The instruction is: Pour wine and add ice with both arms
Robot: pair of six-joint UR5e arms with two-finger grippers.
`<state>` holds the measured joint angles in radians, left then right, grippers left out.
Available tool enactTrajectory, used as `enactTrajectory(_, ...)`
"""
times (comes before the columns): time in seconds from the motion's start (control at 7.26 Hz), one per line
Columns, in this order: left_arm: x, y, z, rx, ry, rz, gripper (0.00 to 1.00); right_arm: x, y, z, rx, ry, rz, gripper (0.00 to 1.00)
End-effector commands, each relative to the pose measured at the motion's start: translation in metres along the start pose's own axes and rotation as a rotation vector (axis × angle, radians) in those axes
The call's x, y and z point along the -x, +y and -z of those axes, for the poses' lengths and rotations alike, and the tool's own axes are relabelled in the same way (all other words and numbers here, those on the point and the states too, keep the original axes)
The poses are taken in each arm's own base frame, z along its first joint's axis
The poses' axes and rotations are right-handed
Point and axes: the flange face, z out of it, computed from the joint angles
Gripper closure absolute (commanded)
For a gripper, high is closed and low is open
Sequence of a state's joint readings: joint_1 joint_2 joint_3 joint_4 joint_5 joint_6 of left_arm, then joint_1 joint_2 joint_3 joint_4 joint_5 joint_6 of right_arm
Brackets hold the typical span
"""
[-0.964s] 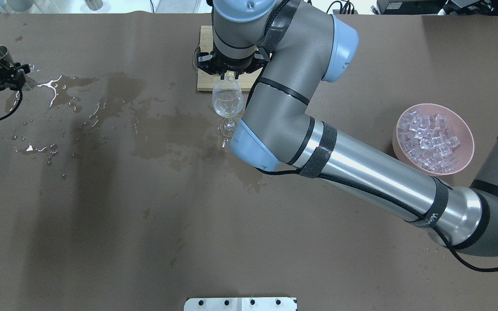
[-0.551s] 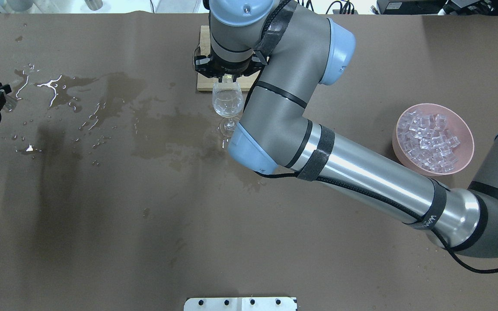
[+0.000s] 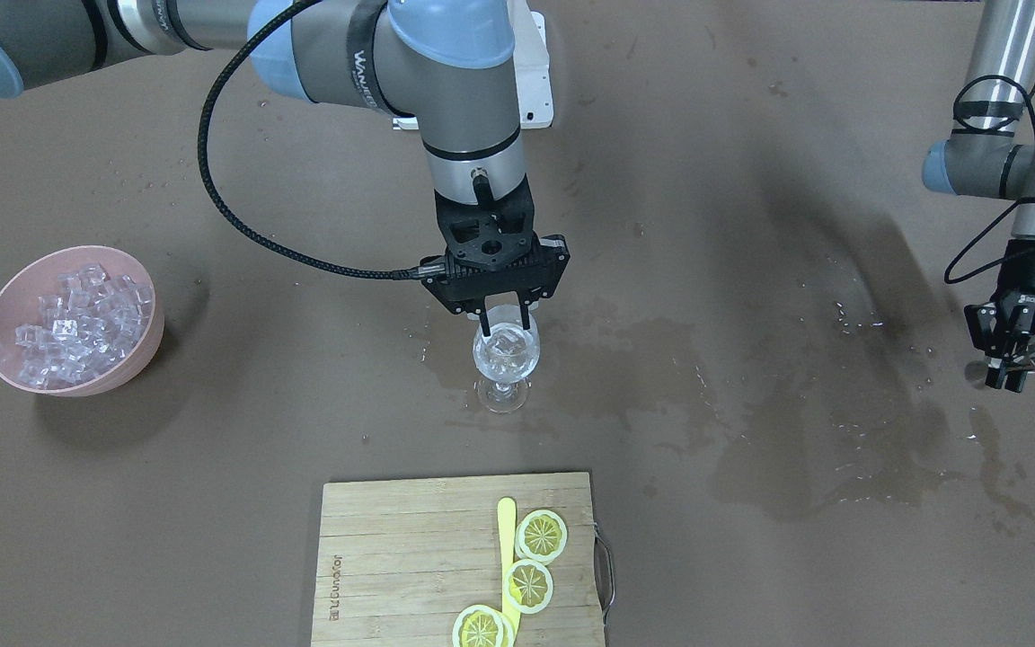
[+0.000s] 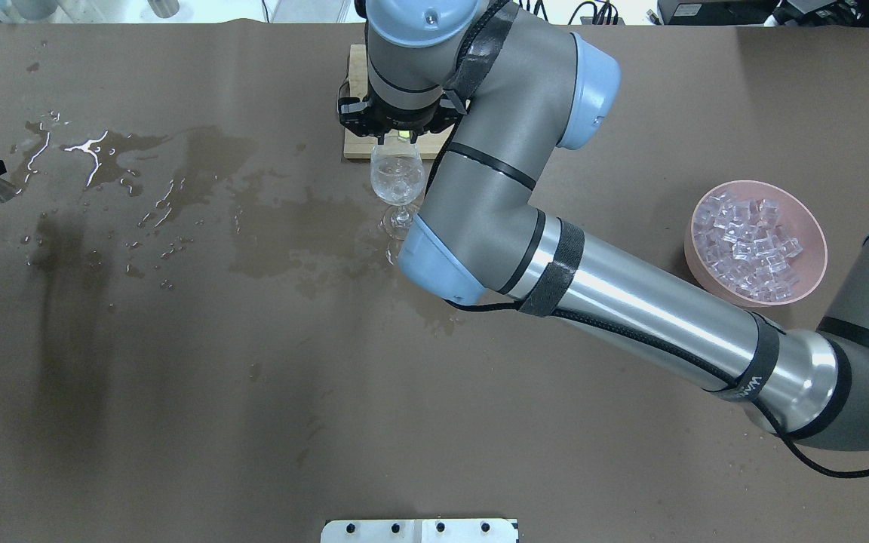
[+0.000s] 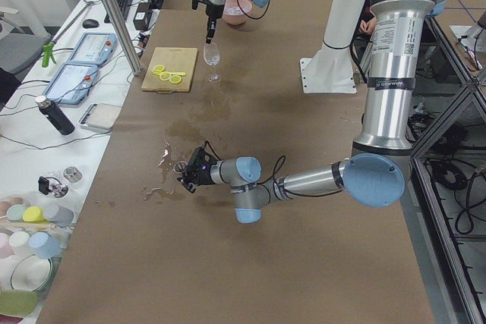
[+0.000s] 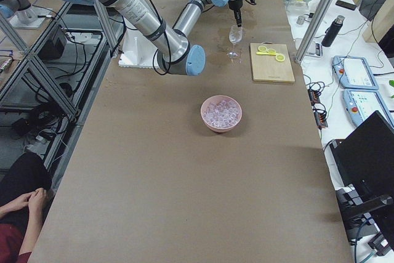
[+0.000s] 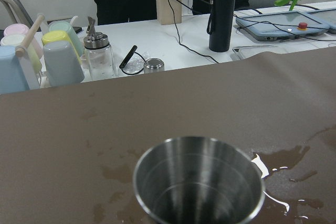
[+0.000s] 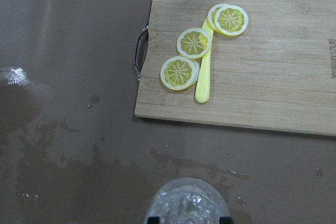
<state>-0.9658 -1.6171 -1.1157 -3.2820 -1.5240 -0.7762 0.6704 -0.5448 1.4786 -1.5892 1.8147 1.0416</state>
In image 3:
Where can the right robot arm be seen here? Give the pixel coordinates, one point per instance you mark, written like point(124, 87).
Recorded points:
point(327, 52)

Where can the wooden cutting board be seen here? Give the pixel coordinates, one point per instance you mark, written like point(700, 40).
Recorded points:
point(399, 559)

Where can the middle lemon slice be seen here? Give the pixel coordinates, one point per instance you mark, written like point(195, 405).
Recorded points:
point(527, 587)

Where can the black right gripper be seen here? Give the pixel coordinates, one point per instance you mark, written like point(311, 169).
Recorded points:
point(556, 276)

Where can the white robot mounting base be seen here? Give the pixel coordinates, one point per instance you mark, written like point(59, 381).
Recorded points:
point(486, 53)

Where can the lemon slice near handle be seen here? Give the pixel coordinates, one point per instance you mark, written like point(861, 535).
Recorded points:
point(541, 536)

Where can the clear wine glass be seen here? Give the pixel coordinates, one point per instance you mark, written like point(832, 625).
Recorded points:
point(503, 385)

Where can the pink bowl of ice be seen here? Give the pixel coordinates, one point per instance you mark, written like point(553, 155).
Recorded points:
point(80, 321)

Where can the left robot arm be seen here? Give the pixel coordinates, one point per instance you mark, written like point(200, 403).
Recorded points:
point(991, 154)

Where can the yellow plastic knife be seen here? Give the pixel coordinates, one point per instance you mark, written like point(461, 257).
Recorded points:
point(506, 515)

